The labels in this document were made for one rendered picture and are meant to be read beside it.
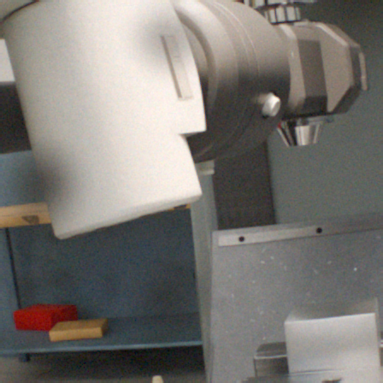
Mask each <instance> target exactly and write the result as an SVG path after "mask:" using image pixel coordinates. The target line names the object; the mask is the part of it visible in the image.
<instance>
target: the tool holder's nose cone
mask: <svg viewBox="0 0 383 383"><path fill-rule="evenodd" d="M324 125H325V124H321V125H316V126H314V125H311V126H304V127H293V128H279V129H275V131H276V132H277V134H278V135H279V137H280V139H281V141H282V142H283V144H284V145H285V146H297V145H304V144H306V145H309V144H317V143H319V140H320V137H321V132H322V129H323V127H324Z"/></svg>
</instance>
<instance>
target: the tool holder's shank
mask: <svg viewBox="0 0 383 383"><path fill-rule="evenodd" d="M305 7H306V5H305V4H302V3H299V4H288V5H284V4H282V5H278V6H273V7H269V8H262V9H259V10H258V12H262V13H265V19H266V20H267V21H268V22H269V23H271V22H276V21H291V20H298V19H299V20H301V15H300V9H301V8H305Z"/></svg>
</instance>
